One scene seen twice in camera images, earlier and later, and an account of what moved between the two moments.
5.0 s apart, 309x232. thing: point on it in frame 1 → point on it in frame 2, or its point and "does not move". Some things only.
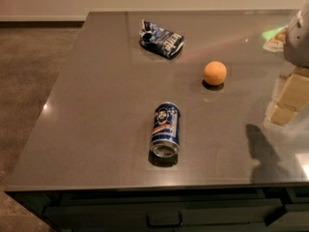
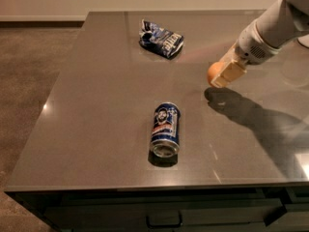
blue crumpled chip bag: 157,39 does not move
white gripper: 297,43 → 252,49
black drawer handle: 165,225 does not move
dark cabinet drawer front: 162,215 does not move
